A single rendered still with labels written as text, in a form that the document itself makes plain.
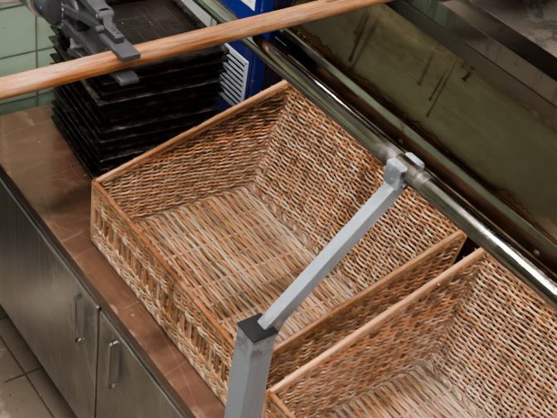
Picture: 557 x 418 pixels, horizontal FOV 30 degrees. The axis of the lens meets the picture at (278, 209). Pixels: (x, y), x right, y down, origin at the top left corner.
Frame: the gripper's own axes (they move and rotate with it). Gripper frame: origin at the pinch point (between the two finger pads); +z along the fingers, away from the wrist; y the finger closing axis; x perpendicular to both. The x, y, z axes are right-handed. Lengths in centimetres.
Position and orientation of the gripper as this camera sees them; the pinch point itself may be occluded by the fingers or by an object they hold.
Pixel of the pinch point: (119, 58)
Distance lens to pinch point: 154.1
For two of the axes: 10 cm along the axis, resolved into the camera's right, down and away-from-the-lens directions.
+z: 5.9, 5.7, -5.8
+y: -1.4, 7.7, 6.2
